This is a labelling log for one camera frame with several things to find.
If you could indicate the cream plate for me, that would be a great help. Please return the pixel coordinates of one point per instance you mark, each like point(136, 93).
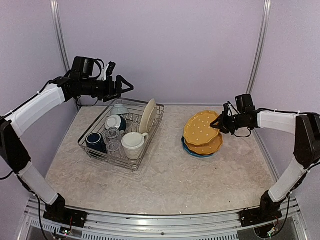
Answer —
point(148, 117)

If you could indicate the clear glass behind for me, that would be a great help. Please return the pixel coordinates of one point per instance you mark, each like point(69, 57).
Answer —
point(113, 134)

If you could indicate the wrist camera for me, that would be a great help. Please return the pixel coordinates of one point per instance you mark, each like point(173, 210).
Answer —
point(107, 71)
point(227, 108)

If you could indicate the right aluminium corner post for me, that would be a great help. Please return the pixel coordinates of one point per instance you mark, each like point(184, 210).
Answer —
point(260, 45)

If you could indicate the wire dish rack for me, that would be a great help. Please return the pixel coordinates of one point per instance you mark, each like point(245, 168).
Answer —
point(133, 119)

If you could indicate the blue polka dot plate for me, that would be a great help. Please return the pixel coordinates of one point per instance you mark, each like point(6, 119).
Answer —
point(192, 153)

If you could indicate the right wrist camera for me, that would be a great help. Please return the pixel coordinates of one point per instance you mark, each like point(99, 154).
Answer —
point(227, 108)

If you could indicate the dark blue mug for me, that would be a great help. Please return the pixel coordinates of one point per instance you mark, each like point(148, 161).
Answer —
point(96, 142)

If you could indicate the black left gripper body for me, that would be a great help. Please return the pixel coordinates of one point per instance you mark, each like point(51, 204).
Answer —
point(103, 90)

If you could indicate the aluminium corner post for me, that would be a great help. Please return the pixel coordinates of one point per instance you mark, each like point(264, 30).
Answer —
point(260, 45)
point(59, 34)

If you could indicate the left aluminium corner post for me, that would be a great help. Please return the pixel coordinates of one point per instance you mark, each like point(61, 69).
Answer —
point(59, 34)

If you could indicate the clear glass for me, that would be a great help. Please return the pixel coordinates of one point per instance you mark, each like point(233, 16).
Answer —
point(113, 134)
point(114, 148)

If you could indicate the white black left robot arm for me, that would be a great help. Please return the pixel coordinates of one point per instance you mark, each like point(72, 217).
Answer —
point(87, 77)

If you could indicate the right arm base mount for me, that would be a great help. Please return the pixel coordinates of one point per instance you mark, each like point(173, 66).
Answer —
point(254, 216)

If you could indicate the clear glass near front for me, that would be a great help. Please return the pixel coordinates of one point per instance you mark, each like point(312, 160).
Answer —
point(114, 148)

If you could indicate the cream ribbed mug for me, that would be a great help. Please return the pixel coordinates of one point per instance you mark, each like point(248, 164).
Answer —
point(133, 144)

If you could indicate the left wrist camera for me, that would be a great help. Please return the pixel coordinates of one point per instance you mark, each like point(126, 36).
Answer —
point(107, 71)

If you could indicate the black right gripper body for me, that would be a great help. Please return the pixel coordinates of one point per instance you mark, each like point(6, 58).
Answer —
point(230, 124)

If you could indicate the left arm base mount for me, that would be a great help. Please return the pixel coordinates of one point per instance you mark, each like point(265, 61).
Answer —
point(67, 216)

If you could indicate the aluminium front rail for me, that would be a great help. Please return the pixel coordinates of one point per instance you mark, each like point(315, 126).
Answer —
point(102, 225)

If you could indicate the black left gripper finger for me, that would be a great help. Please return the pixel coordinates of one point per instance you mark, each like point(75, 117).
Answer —
point(108, 96)
point(120, 81)

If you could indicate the light blue patterned bowl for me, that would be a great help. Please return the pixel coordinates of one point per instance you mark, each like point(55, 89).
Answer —
point(119, 109)

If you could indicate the yellow polka dot plate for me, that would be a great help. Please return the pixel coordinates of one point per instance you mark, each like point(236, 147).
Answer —
point(206, 149)

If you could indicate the dark teal bowl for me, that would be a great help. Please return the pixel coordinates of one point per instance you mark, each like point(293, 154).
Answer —
point(116, 121)

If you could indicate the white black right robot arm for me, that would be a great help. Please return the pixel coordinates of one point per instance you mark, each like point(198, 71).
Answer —
point(304, 126)

